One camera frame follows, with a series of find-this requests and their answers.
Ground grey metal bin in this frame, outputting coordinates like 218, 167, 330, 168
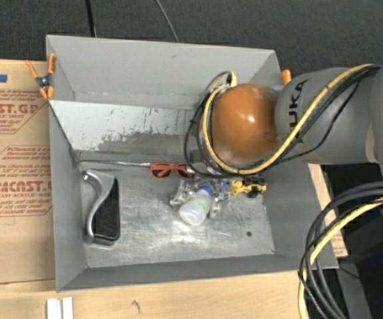
46, 34, 340, 293

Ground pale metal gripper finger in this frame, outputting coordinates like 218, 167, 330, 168
169, 179, 196, 208
207, 182, 231, 219

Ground brown cardboard board, red print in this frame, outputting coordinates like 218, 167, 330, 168
0, 57, 57, 286

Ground orange-red sunglasses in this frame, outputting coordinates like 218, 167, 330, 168
149, 162, 196, 180

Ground white plastic bottle, blue cap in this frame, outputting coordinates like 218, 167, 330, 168
178, 184, 213, 227

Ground yellow toy vehicle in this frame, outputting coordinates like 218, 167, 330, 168
227, 179, 267, 199

